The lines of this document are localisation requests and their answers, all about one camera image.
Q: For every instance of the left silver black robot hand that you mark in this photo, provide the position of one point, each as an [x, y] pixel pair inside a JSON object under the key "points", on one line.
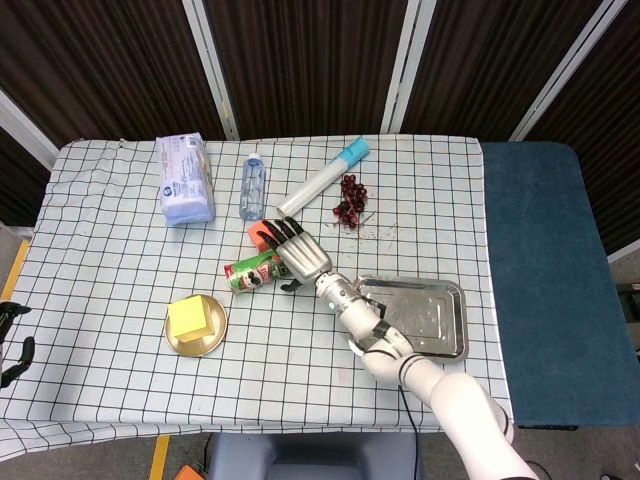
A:
{"points": [[20, 355]]}

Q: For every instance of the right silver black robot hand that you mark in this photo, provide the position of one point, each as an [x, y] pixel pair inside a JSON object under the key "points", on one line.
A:
{"points": [[302, 255]]}

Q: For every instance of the green chips can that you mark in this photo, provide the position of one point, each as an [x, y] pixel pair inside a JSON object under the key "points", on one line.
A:
{"points": [[250, 275]]}

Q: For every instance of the yellow foam cube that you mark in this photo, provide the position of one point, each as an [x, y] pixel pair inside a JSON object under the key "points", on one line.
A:
{"points": [[190, 317]]}

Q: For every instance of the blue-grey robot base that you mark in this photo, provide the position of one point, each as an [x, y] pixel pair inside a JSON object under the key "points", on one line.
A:
{"points": [[315, 457]]}

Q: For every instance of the orange foam cube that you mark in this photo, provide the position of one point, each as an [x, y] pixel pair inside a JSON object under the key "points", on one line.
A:
{"points": [[256, 236]]}

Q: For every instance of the dark red grape bunch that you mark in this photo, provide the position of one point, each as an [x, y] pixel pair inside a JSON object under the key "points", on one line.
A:
{"points": [[352, 197]]}

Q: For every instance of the cling film roll blue end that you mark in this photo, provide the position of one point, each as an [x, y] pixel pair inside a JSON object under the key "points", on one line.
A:
{"points": [[320, 180]]}

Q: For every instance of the clear plastic water bottle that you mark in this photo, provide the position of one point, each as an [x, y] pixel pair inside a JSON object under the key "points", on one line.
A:
{"points": [[253, 187]]}

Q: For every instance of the white checkered tablecloth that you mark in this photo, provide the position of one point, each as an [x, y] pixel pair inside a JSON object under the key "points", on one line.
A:
{"points": [[100, 250]]}

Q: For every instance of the rectangular steel tray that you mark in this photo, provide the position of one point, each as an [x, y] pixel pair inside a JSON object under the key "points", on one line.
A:
{"points": [[425, 315]]}

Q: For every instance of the blue tissue paper pack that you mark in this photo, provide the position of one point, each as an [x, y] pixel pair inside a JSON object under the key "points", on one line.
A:
{"points": [[185, 185]]}

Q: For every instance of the round steel plate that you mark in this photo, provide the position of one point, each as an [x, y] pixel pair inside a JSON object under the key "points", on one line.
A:
{"points": [[200, 347]]}

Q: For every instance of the small orange object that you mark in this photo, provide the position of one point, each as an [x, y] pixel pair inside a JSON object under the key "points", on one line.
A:
{"points": [[191, 474]]}

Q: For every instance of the dark folding screen white frame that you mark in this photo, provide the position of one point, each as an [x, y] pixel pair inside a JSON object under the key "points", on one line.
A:
{"points": [[320, 60]]}

